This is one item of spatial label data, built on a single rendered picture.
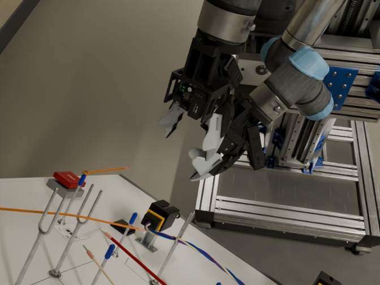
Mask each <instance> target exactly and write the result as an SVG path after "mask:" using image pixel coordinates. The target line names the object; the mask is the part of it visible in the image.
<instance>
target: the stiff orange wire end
mask: <svg viewBox="0 0 380 285"><path fill-rule="evenodd" d="M128 168H129V167H122V168H117V169H107V170H98V171H88V172H87V173H86V172H85V171H83V174H85V175H89V174H91V173H97V172H105V171H114V170H123V169H125V170H126V169H128Z"/></svg>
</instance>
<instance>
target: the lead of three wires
mask: <svg viewBox="0 0 380 285"><path fill-rule="evenodd" d="M149 225H151V223H150V221H149V222H148V223H146V224H145V226H144V229H145V230H149V232H150V233H151V234H153V235H156V236H161V237H163V238H167V239H170V240H176V236H171V235H167V234H164V233H161V232H155V231H154V230H152V229H149V228H148V226H149ZM182 241H183V240H182V239H180V238H179V239H178V242H179V243H182Z"/></svg>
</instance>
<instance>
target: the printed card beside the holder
mask: <svg viewBox="0 0 380 285"><path fill-rule="evenodd" d="M53 227H54V228H55V229H56V230H57V231H58V232H59V233H60V234H62V235H63V236H64V237H65V238H66V239H67V240H68V241H69V239H70V237H71V235H72V233H73V231H74V229H75V227H76V225H75V224H73V223H72V222H71V223H66V224H65V225H61V224H56V225H54V226H53ZM89 238H90V237H89V236H88V235H86V234H85V233H84V232H83V231H82V230H81V229H79V231H78V233H77V235H76V237H75V240H74V241H79V240H84V239H89Z"/></svg>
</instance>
